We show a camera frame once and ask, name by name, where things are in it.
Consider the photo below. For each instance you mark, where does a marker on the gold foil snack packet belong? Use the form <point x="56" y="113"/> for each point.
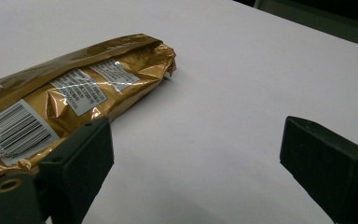
<point x="74" y="90"/>

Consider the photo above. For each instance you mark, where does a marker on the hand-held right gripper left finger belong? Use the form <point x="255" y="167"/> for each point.
<point x="74" y="168"/>

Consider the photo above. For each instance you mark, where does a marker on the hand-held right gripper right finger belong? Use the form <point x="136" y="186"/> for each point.
<point x="329" y="165"/>

